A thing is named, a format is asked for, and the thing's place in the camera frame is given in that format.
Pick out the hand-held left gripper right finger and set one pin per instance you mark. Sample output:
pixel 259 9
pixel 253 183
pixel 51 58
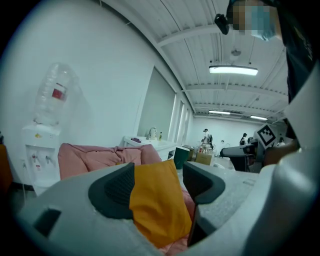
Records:
pixel 225 195

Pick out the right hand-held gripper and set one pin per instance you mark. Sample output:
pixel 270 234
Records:
pixel 265 136

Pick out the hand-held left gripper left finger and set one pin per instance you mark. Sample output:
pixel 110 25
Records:
pixel 75 200

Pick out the orange fabric pillowcase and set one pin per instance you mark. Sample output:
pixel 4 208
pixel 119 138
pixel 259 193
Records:
pixel 160 200

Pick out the person's right forearm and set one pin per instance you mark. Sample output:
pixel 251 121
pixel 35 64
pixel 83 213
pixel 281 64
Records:
pixel 280 153

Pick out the large cardboard box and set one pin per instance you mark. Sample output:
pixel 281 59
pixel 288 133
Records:
pixel 203 158

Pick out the long ceiling light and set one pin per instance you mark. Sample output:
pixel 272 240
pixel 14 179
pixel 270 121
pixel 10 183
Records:
pixel 258 117
pixel 233 70
pixel 219 112

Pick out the pink padded armchair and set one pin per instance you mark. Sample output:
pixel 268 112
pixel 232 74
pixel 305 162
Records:
pixel 82 157

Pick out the low cardboard box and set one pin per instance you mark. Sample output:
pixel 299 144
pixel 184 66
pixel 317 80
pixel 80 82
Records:
pixel 188 151

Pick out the dark green tub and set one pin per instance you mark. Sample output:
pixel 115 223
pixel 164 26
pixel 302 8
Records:
pixel 181 157

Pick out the white water dispenser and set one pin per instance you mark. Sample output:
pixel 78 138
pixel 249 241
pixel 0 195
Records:
pixel 40 155

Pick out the white vanity cabinet with sink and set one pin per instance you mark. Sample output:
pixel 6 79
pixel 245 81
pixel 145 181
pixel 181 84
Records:
pixel 162 147

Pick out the small yellow bottle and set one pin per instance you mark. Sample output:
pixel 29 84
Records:
pixel 160 136

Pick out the orange seat pad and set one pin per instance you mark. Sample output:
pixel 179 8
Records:
pixel 5 170

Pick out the chrome faucet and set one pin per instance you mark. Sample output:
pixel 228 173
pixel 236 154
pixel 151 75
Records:
pixel 151 133

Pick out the purple cloth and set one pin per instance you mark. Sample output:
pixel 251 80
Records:
pixel 136 140

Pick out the clear water dispenser bottle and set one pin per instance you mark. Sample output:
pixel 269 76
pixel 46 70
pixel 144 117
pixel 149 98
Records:
pixel 55 95

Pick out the person's black t-shirt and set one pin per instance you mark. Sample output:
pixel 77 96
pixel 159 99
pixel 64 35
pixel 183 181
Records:
pixel 300 50

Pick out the blue face mask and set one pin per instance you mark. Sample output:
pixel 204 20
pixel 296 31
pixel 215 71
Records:
pixel 263 22

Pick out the person's head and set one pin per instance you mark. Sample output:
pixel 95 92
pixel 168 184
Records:
pixel 246 15

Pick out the black head camera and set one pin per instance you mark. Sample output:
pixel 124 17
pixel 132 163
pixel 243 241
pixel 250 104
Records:
pixel 222 23

